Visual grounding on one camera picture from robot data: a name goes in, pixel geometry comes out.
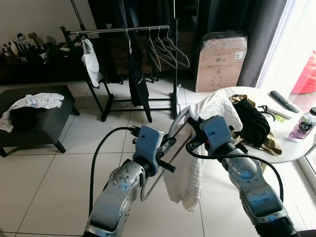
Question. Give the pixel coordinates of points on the white waffle garment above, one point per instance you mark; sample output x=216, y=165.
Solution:
x=190, y=182

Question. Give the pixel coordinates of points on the black hanging shirt small logo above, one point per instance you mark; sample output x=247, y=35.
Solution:
x=138, y=79

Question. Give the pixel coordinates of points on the black scissors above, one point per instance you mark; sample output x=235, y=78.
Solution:
x=265, y=111

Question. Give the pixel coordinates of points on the tan crumpled garment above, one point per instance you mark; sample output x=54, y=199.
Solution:
x=271, y=145

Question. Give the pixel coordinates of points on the wrapped brown cardboard box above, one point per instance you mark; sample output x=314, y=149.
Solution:
x=221, y=64

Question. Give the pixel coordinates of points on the white green packet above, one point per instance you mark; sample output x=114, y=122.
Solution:
x=282, y=115

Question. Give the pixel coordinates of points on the dark grey remote control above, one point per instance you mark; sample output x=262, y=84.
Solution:
x=284, y=101

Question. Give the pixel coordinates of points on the round white table gold legs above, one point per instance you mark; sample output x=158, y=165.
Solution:
x=291, y=148

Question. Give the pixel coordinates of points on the purple drink bottle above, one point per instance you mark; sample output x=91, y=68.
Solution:
x=301, y=127

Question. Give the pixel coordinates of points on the white hanging top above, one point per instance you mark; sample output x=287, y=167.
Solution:
x=93, y=64

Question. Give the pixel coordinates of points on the dark grey curtain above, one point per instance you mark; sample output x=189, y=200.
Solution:
x=261, y=39

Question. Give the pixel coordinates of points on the red beanbag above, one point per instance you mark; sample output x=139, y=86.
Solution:
x=306, y=74

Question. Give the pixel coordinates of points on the dark wooden sideboard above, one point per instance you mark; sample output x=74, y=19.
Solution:
x=39, y=71

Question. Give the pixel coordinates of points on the gold trophy ornament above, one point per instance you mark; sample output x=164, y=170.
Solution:
x=33, y=38

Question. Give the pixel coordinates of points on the white astronaut figurine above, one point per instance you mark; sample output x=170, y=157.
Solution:
x=22, y=37

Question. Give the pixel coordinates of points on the white black penguin figurine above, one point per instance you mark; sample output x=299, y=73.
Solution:
x=14, y=48

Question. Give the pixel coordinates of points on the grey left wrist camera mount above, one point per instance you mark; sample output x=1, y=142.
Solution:
x=148, y=143

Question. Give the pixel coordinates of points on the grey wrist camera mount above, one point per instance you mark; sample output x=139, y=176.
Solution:
x=148, y=143
x=217, y=131

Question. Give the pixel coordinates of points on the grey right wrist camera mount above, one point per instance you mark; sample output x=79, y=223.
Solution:
x=217, y=131

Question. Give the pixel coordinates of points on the black clothes rack silver rail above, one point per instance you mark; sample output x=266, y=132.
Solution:
x=118, y=30

